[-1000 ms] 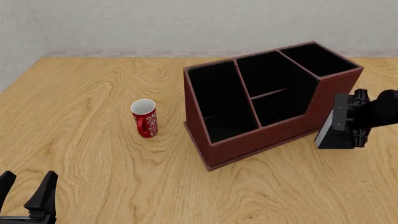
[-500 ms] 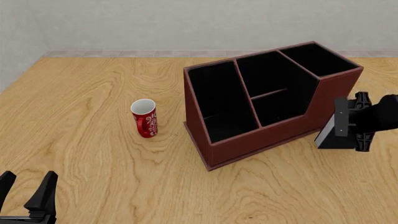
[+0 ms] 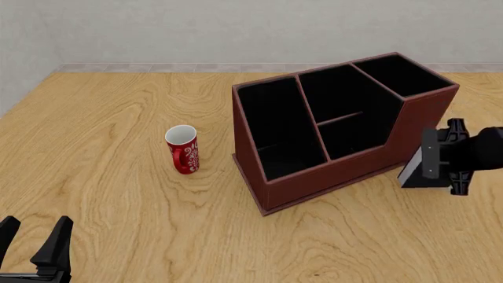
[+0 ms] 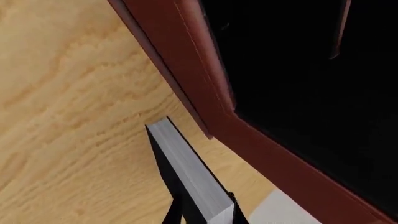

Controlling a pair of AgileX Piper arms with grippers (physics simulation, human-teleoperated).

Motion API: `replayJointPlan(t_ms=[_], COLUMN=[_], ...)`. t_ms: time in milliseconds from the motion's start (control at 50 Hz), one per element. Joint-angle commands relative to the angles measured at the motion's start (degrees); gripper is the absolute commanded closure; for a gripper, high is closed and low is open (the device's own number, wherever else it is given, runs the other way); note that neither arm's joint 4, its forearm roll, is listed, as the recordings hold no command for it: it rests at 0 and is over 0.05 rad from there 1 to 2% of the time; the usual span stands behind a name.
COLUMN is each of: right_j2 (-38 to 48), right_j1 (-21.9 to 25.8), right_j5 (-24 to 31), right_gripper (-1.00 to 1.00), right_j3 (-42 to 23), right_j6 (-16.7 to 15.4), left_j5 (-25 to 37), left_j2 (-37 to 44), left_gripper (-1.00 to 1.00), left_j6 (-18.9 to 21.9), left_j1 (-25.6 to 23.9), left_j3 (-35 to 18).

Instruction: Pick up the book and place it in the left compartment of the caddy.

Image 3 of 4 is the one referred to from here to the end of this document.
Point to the red-brown desk caddy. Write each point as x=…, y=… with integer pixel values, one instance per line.
x=298, y=182

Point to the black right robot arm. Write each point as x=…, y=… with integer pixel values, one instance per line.
x=489, y=148

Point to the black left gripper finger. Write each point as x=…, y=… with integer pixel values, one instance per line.
x=55, y=250
x=7, y=236

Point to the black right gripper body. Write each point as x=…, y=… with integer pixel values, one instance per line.
x=457, y=156

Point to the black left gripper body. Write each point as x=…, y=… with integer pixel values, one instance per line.
x=23, y=278

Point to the red mug with white pattern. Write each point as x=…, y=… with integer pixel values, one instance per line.
x=189, y=156

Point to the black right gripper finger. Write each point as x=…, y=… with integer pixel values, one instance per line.
x=458, y=131
x=460, y=184

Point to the small flat dark plate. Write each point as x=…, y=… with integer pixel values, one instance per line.
x=430, y=153

